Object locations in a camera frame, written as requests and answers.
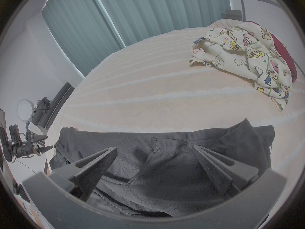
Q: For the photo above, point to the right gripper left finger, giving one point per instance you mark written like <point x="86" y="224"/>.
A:
<point x="93" y="173"/>

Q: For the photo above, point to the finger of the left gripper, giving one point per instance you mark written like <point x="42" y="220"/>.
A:
<point x="44" y="149"/>
<point x="38" y="138"/>

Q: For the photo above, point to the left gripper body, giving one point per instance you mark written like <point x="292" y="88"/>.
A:
<point x="32" y="145"/>

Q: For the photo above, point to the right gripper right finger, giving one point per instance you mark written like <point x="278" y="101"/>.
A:
<point x="219" y="173"/>

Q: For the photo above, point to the black polo shirt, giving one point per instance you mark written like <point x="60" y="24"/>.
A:
<point x="166" y="156"/>

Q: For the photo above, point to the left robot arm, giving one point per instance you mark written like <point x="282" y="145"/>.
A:
<point x="16" y="149"/>

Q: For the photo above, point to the bed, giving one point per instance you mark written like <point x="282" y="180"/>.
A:
<point x="154" y="92"/>

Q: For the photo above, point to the round white mirror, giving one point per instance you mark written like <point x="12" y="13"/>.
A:
<point x="25" y="110"/>

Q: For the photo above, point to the blue-green curtain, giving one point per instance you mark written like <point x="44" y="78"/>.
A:
<point x="154" y="8"/>
<point x="78" y="32"/>

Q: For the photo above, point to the white printed pyjama top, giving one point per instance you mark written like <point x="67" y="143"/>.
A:
<point x="238" y="51"/>

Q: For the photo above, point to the dark red garment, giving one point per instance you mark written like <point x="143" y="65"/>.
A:
<point x="283" y="54"/>

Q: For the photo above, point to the cream pillow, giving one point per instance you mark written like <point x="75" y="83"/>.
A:
<point x="226" y="23"/>

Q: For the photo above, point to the grey bedside table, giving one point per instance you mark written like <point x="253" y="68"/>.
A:
<point x="233" y="14"/>

